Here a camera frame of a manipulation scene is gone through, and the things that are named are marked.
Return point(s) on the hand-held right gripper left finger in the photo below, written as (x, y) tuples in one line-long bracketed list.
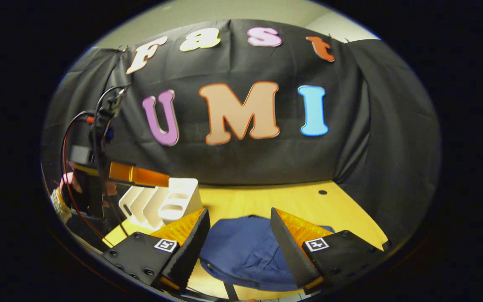
[(189, 256)]

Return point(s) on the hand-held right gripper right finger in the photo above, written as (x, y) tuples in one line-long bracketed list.
[(292, 256)]

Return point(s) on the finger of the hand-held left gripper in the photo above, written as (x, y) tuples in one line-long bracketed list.
[(141, 176)]

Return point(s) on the white plastic bookshelf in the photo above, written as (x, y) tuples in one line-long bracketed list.
[(183, 197)]

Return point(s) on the blue schoolbag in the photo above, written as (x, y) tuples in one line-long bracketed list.
[(241, 251)]

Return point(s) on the black backdrop cloth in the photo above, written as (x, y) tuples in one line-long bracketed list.
[(245, 163)]

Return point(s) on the small black table bracket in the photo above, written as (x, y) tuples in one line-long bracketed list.
[(387, 245)]

